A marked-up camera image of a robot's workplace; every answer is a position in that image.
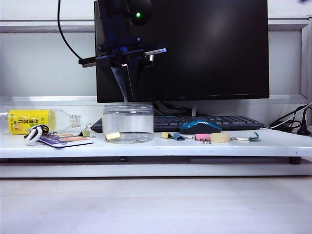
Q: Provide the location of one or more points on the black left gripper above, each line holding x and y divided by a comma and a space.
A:
122, 50

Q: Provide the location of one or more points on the round transparent plastic jar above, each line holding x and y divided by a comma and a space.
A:
129, 119

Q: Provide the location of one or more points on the pale yellow binder clip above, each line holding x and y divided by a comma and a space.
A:
112, 136

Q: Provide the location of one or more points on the silver monitor stand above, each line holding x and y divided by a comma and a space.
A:
194, 108

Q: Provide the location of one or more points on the white desk riser board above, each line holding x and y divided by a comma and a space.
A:
156, 149

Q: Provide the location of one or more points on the blue binder clip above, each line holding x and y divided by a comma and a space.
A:
178, 137

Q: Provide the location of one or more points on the black computer monitor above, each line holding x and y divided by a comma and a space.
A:
207, 48

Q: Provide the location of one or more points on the purple orange printed card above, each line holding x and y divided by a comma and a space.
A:
65, 142

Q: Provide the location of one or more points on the black and blue mouse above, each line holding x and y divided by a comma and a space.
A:
200, 127

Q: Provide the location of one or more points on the pink binder clip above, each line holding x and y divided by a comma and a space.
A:
201, 137

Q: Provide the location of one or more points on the yellow label plastic bottle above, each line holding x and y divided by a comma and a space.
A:
29, 120

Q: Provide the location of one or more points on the black computer keyboard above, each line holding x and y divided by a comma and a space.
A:
231, 122

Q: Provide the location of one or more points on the teal binder clip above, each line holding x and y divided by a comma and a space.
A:
254, 137

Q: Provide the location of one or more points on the black power plug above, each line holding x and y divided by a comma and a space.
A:
303, 129

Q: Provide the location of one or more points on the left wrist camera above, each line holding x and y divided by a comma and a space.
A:
151, 58

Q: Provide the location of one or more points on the silver aluminium frame rail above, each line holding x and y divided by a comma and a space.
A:
48, 100

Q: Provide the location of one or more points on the grey aluminium frame rail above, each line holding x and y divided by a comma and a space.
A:
36, 26

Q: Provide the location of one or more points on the aluminium frame post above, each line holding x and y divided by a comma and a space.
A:
304, 61

